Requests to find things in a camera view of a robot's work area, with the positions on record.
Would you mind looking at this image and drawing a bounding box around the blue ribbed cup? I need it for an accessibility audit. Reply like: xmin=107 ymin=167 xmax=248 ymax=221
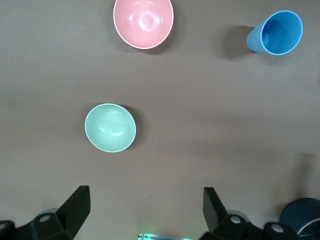
xmin=246 ymin=9 xmax=304 ymax=56

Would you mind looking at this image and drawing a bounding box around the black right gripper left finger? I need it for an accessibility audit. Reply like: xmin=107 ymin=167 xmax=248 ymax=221
xmin=0 ymin=185 xmax=91 ymax=240

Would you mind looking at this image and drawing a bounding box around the green bowl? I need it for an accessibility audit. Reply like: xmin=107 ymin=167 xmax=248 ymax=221
xmin=84 ymin=103 xmax=137 ymax=153

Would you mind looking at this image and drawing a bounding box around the dark pot with blue handle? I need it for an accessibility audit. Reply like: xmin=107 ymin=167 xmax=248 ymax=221
xmin=279 ymin=197 xmax=320 ymax=238

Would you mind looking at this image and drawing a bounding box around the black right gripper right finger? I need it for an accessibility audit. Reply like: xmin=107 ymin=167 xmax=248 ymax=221
xmin=199 ymin=186 xmax=302 ymax=240

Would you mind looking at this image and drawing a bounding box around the pink bowl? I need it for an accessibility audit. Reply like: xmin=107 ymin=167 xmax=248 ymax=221
xmin=112 ymin=0 xmax=175 ymax=50

